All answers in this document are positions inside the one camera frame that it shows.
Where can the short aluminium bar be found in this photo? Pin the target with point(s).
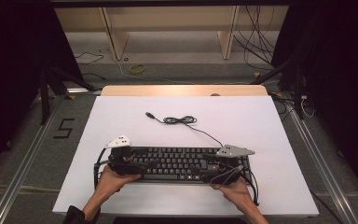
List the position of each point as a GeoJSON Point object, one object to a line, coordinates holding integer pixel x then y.
{"type": "Point", "coordinates": [84, 90]}

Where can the light wooden table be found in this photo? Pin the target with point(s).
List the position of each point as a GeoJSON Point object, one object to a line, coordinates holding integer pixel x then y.
{"type": "Point", "coordinates": [167, 90]}

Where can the light wooden desk frame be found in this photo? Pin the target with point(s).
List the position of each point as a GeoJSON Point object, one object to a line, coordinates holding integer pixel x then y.
{"type": "Point", "coordinates": [167, 18]}

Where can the person's right hand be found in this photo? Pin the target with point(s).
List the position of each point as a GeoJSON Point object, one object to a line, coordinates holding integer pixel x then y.
{"type": "Point", "coordinates": [239, 194]}

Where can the person's left hand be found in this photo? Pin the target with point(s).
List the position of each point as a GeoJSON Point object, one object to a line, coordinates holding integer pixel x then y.
{"type": "Point", "coordinates": [112, 183]}

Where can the black computer keyboard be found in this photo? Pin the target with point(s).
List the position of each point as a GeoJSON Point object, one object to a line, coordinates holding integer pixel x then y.
{"type": "Point", "coordinates": [174, 163]}

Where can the black metal stand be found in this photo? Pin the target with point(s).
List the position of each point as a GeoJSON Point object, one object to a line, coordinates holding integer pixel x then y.
{"type": "Point", "coordinates": [297, 93]}
{"type": "Point", "coordinates": [45, 99]}

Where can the dark curtain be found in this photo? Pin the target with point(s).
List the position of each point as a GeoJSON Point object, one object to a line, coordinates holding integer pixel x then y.
{"type": "Point", "coordinates": [348, 77]}
{"type": "Point", "coordinates": [9, 62]}

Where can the dark sleeve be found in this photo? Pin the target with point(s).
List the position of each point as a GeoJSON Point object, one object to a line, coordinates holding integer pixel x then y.
{"type": "Point", "coordinates": [74, 216]}

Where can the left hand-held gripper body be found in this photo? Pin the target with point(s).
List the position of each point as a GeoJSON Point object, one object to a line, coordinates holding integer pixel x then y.
{"type": "Point", "coordinates": [118, 142]}

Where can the yellow tape roll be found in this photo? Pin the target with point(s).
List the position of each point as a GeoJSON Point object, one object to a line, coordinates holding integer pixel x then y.
{"type": "Point", "coordinates": [132, 69]}

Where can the aluminium floor rail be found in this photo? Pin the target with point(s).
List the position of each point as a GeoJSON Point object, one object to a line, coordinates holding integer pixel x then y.
{"type": "Point", "coordinates": [18, 180]}
{"type": "Point", "coordinates": [326, 174]}

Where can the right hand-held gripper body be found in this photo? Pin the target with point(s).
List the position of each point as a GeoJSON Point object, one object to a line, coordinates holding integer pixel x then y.
{"type": "Point", "coordinates": [233, 151]}

